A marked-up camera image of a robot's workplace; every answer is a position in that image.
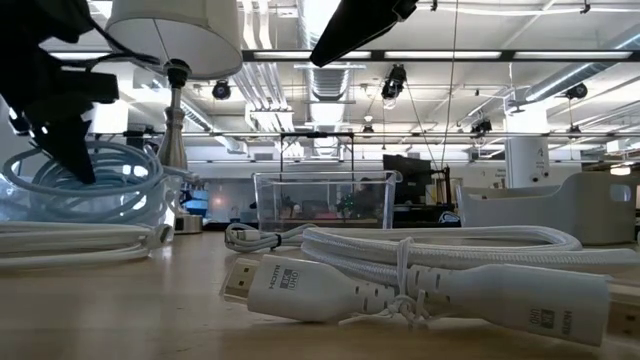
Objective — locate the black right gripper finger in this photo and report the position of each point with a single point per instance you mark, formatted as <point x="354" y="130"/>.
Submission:
<point x="360" y="30"/>

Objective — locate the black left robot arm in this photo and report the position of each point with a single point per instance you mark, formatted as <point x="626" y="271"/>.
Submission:
<point x="40" y="20"/>

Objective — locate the silver ceiling air duct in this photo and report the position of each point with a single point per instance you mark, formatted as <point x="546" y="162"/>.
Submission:
<point x="330" y="80"/>

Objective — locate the black monitor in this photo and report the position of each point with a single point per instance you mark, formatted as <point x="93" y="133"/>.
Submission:
<point x="407" y="175"/>

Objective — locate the white shade table lamp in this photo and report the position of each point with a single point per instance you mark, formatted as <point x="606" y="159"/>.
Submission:
<point x="175" y="35"/>

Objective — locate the clear plastic container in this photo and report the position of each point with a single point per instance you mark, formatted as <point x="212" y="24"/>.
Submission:
<point x="325" y="200"/>

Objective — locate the translucent white plastic bin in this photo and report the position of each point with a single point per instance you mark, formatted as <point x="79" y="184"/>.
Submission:
<point x="174" y="202"/>

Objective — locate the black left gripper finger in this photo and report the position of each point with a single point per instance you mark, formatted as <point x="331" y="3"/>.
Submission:
<point x="19" y="122"/>
<point x="67" y="142"/>

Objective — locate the black background frame stand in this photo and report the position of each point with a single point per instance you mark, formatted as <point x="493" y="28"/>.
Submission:
<point x="317" y="135"/>

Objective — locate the long ceiling light bar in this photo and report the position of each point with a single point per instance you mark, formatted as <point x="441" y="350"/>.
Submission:
<point x="450" y="55"/>

